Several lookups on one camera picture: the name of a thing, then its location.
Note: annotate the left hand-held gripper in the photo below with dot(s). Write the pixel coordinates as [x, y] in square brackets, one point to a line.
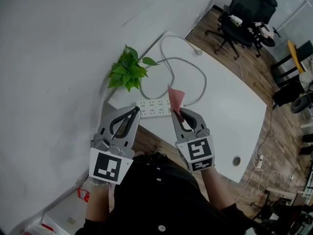
[107, 166]

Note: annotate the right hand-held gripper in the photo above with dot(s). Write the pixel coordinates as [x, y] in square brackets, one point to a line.
[198, 152]

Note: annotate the pink cloth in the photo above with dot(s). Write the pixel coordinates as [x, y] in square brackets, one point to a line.
[176, 99]

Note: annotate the person's left forearm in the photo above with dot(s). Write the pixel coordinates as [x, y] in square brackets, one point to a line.
[96, 202]

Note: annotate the person's right forearm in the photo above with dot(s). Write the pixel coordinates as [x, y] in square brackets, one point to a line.
[215, 187]

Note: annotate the person's left shoe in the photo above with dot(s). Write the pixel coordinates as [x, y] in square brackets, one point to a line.
[139, 153]

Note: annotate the person's shoe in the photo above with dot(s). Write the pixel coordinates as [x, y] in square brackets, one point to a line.
[139, 153]
[157, 151]

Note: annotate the person's right shoe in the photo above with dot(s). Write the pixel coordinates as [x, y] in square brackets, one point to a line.
[157, 151]

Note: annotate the green potted plant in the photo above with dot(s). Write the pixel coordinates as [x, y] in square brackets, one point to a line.
[127, 71]

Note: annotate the red tag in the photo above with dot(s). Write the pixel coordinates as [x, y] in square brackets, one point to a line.
[84, 195]

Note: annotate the white floor power strip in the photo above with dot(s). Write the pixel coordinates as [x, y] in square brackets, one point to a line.
[259, 161]

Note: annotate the person's black garment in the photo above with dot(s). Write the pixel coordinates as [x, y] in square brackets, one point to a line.
[159, 199]

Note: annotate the white low cabinet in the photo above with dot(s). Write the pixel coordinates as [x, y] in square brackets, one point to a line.
[66, 209]

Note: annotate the black office chair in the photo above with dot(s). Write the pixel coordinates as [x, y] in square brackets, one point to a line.
[234, 32]
[267, 6]

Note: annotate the small white packet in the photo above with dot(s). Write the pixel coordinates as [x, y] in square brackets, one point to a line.
[236, 19]

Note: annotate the black metal stand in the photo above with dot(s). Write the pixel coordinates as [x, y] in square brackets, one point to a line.
[283, 204]

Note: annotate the pale folded garment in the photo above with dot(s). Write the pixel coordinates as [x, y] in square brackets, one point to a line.
[266, 30]

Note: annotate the yellow round table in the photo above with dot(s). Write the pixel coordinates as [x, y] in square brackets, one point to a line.
[293, 53]

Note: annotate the red and white container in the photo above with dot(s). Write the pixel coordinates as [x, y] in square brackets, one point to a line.
[41, 228]

